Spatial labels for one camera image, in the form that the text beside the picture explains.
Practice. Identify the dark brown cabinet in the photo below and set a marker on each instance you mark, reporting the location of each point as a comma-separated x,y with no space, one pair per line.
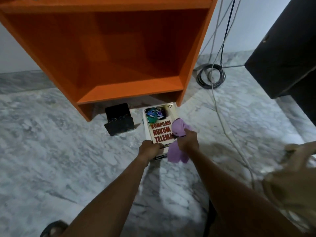
286,51

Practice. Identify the person's sandalled left foot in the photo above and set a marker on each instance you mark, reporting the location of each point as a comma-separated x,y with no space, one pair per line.
53,228

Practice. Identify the cream red-titled cover book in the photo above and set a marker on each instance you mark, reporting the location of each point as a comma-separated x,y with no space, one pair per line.
160,132

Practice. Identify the person's left hand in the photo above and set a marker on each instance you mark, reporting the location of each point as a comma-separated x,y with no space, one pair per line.
149,151

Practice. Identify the person's right hand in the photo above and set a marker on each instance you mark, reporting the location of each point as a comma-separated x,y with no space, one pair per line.
188,141

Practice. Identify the person's right forearm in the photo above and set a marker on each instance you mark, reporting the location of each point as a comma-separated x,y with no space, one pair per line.
242,199

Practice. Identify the black display stand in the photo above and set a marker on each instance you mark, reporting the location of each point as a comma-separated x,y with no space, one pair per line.
118,120

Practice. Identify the purple cleaning cloth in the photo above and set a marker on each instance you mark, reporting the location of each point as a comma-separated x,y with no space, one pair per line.
177,125

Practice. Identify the person's left forearm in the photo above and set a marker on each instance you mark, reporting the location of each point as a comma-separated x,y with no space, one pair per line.
111,202

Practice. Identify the orange wooden bookshelf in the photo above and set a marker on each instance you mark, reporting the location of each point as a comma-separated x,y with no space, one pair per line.
111,46

